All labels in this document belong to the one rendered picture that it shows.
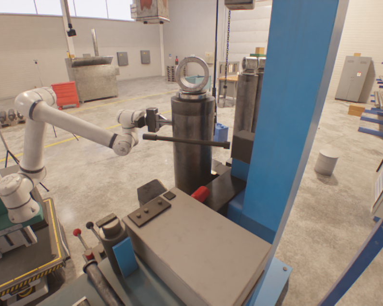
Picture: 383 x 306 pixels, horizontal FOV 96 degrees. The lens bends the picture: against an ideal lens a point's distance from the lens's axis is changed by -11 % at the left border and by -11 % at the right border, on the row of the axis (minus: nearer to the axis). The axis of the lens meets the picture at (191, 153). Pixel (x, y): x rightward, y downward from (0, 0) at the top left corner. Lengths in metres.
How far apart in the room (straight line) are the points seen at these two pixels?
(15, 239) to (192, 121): 1.73
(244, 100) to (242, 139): 1.51
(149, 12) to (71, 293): 1.05
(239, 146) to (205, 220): 0.29
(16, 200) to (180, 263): 1.25
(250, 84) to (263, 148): 1.55
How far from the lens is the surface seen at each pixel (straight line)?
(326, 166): 3.54
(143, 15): 0.99
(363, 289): 2.31
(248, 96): 2.20
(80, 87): 8.64
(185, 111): 0.87
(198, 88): 0.88
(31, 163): 1.59
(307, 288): 2.06
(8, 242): 2.11
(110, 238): 0.58
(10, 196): 1.57
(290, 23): 0.62
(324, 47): 0.59
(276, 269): 1.90
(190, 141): 0.75
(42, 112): 1.20
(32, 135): 1.47
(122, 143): 1.04
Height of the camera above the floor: 1.66
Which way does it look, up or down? 28 degrees down
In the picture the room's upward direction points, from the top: straight up
